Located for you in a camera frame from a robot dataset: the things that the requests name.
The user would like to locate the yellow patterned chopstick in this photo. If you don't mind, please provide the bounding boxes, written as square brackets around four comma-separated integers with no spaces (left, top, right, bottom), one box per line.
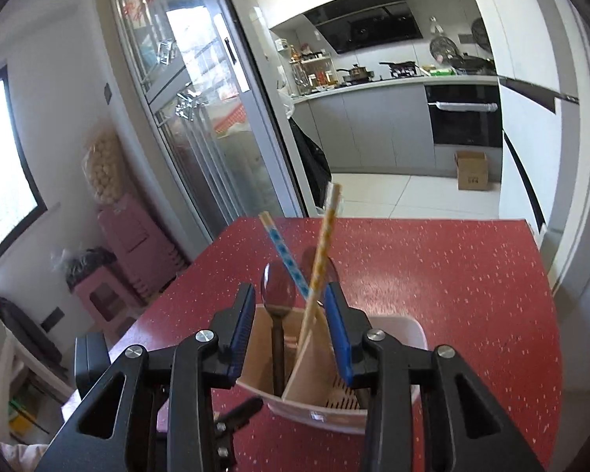
[296,182,342,358]

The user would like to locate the grey kitchen cabinets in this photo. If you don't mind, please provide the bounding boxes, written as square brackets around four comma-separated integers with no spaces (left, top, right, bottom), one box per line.
[293,76,503,181]

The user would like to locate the beige plastic utensil holder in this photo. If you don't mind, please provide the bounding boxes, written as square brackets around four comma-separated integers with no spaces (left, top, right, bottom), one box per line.
[234,304,430,436]

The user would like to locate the dark spoon in holder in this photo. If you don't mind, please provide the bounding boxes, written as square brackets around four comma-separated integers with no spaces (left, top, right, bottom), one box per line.
[299,246,341,301]

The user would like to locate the bag of round balls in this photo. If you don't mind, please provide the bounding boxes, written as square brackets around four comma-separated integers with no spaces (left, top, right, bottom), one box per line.
[82,129,127,206]

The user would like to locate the blue patterned chopstick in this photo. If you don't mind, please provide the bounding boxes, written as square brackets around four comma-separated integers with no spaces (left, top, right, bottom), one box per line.
[259,211,309,301]

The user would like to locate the cardboard box on floor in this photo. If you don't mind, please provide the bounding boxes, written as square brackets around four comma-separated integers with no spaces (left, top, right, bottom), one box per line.
[455,150,489,191]

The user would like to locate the black built-in oven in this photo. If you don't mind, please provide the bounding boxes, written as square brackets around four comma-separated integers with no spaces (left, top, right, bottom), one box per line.
[425,84,503,148]

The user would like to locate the glass sliding door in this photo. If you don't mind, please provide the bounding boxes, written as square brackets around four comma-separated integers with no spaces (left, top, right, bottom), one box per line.
[112,0,306,246]

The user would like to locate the white refrigerator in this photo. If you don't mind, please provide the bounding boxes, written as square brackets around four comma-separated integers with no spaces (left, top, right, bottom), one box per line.
[476,0,583,261]

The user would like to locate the black wok on stove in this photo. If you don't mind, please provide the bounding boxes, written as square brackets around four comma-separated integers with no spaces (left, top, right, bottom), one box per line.
[380,61,418,79]

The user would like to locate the cooking pot on stove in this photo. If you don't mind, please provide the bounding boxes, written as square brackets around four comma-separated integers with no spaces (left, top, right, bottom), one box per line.
[337,64,374,84]

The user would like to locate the black range hood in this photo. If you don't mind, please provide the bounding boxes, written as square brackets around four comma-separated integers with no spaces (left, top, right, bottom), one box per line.
[304,0,423,54]

